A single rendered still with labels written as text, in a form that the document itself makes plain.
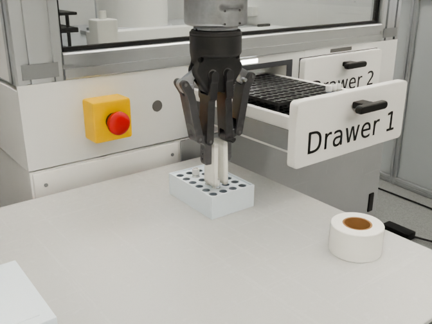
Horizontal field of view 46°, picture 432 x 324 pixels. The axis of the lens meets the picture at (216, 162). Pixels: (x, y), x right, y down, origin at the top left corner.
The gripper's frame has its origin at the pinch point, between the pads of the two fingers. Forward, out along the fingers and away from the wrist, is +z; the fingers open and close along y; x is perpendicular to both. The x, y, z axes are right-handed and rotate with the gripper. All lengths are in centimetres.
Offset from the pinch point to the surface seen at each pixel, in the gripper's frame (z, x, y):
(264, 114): -5.0, 4.0, 12.4
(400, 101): -5.2, -3.0, 38.7
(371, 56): -8, 27, 65
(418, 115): 42, 99, 188
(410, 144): 59, 102, 188
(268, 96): -6.2, 10.2, 18.0
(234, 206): 6.7, -3.2, 1.4
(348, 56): -8, 27, 55
